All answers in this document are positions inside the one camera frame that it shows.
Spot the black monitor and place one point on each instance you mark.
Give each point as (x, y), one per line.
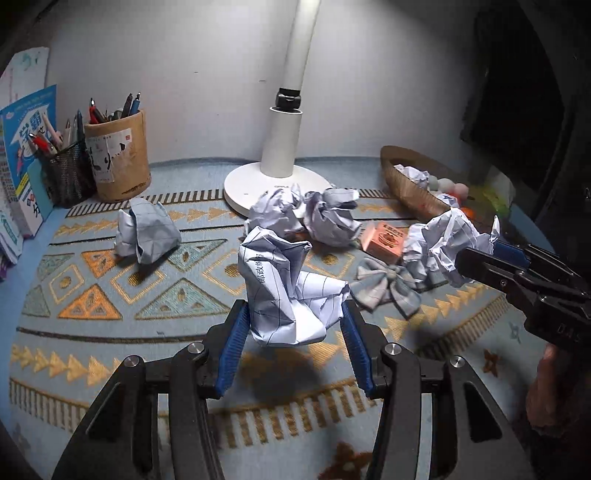
(517, 101)

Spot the black mesh pen holder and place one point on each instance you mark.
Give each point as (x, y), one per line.
(69, 180)

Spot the brown woven bowl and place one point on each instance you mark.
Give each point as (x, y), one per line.
(406, 191)

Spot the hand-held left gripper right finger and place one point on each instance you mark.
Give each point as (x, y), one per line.
(360, 355)

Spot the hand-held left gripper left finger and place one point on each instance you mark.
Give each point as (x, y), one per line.
(233, 350)

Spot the small pink box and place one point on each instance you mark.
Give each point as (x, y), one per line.
(385, 237)

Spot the bunch of dark pens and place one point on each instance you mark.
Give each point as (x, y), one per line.
(129, 104)

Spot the grey plaid fabric bow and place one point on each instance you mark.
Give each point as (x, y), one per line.
(388, 286)

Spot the bamboo pen holder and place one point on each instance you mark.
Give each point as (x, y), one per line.
(122, 161)

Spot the light teal notebook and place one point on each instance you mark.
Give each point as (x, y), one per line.
(39, 194)

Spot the green white pink plush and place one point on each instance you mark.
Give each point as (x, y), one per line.
(445, 184)

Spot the tangerine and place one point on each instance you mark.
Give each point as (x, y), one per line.
(468, 213)

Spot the white desk lamp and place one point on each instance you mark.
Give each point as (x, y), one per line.
(281, 147)

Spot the patterned blue woven mat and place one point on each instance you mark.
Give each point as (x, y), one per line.
(138, 332)

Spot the bunch of pastel pens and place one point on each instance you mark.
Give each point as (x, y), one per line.
(69, 131)

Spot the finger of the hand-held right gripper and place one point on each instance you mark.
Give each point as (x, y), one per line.
(510, 251)
(485, 267)

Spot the blue cover workbooks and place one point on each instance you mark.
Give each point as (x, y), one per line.
(27, 120)

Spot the person's right hand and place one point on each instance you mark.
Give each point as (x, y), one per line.
(551, 397)

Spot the green plastic packet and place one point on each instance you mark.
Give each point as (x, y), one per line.
(496, 198)

